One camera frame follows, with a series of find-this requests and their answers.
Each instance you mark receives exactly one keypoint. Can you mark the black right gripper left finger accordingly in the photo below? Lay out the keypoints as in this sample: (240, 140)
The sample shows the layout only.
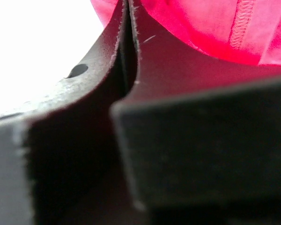
(53, 154)

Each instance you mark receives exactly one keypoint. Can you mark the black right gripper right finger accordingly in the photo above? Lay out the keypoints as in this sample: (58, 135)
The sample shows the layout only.
(200, 137)

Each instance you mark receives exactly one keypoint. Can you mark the crimson t shirt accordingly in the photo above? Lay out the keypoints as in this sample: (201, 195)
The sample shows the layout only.
(240, 31)

